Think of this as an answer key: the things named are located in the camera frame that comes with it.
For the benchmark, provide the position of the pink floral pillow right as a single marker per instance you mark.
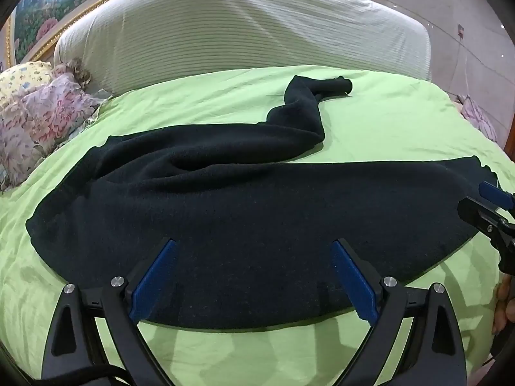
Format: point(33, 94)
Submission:
point(478, 118)

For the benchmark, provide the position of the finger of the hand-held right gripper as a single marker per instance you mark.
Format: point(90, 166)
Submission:
point(478, 215)
point(497, 195)

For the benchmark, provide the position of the green bed sheet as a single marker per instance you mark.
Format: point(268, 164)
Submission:
point(382, 128)

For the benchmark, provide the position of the pink floral pillow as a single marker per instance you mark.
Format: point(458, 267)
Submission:
point(478, 118)
point(40, 120)

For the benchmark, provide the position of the wall socket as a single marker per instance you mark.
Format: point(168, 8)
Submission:
point(461, 31)

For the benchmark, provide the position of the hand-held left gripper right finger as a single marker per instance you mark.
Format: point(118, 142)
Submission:
point(354, 281)

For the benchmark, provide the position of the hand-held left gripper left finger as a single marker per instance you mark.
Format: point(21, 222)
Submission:
point(155, 277)

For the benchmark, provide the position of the white striped headboard cover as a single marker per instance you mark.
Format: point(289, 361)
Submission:
point(241, 28)

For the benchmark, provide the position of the gold framed landscape painting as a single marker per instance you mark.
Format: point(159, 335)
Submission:
point(40, 12)

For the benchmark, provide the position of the person's right hand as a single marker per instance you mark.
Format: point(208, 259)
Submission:
point(505, 301)

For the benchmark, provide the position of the brown floral cloth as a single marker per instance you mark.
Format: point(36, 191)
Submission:
point(76, 70)

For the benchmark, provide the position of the black pants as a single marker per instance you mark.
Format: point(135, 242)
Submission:
point(241, 209)

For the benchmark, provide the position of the yellow floral pillow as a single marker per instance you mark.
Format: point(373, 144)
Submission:
point(24, 78)

